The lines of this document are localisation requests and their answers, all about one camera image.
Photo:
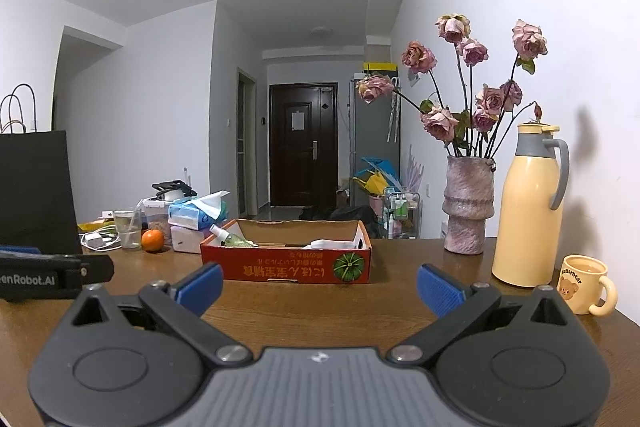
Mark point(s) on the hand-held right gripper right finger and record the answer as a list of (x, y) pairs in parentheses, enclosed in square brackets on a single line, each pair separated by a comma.
[(440, 289)]

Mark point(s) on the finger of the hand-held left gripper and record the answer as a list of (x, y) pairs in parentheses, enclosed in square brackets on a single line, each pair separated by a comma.
[(20, 250)]

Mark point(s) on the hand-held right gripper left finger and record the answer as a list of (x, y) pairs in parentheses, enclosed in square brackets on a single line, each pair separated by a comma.
[(202, 287)]

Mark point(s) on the green spray bottle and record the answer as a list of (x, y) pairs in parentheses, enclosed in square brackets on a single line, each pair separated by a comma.
[(232, 238)]

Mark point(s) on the orange cardboard box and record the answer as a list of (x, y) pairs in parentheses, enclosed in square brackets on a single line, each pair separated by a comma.
[(285, 269)]

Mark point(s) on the white tissue pack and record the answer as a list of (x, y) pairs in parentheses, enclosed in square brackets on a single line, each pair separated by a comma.
[(186, 239)]

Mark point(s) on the black paper bag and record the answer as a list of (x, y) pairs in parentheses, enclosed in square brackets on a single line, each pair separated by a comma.
[(35, 192)]

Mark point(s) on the orange fruit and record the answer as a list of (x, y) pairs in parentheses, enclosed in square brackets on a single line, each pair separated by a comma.
[(153, 241)]

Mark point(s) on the yellow packet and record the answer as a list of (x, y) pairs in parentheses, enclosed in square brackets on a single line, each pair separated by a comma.
[(95, 225)]

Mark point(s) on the blue tissue pack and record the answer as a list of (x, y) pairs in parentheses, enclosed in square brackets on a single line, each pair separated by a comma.
[(192, 212)]

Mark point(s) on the clear food container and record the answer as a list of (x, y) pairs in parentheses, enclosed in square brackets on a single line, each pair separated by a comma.
[(157, 217)]

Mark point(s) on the metal trolley cart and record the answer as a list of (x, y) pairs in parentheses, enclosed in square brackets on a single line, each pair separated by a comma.
[(402, 214)]

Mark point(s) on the pink textured vase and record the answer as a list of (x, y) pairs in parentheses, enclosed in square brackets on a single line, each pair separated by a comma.
[(467, 207)]

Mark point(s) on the glass of water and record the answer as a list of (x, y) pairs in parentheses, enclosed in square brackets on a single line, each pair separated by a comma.
[(128, 232)]

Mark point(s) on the black folding stand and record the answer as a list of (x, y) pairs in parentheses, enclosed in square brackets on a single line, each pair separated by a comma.
[(175, 187)]

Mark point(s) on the pink bin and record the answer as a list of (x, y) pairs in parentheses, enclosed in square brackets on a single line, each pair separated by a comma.
[(376, 203)]

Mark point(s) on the yellow thermos jug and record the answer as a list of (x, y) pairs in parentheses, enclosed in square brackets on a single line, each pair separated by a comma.
[(525, 217)]

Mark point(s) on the purple feathery decoration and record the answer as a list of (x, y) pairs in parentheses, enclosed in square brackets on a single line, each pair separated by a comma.
[(416, 172)]

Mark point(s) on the blue bag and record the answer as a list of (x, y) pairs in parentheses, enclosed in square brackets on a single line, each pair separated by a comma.
[(385, 167)]

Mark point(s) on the yellow bear mug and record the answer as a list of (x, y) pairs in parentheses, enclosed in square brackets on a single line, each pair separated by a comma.
[(580, 284)]

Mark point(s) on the grey framed interior door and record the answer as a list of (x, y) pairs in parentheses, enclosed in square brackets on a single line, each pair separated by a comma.
[(246, 142)]

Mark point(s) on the bunch of dried pink roses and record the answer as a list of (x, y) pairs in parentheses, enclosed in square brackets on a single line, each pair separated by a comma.
[(440, 122)]

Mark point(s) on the grey refrigerator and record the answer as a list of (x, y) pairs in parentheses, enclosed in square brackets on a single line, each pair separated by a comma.
[(372, 132)]

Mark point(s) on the dark brown entrance door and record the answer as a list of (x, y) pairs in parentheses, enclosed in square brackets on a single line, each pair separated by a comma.
[(302, 147)]

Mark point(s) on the folded umbrella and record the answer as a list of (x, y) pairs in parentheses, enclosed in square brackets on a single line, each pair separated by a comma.
[(394, 112)]

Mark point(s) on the yellow box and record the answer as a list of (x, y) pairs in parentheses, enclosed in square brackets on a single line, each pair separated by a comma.
[(380, 69)]

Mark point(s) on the round ceiling lamp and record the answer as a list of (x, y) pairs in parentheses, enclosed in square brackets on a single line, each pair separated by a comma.
[(321, 31)]

